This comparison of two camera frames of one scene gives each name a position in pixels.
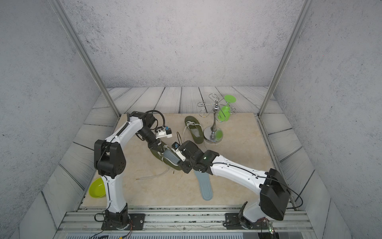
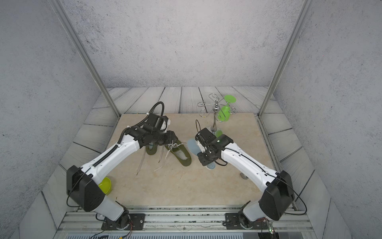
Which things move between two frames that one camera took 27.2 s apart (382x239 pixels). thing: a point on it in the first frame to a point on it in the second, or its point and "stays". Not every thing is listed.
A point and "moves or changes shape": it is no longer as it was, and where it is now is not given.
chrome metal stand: x=213 y=134 stays
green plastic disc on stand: x=224 y=115 stays
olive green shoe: x=195 y=128 moves or changes shape
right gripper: x=184 y=169 to x=203 y=161
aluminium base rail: x=182 y=222 stays
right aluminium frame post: x=305 y=7 stays
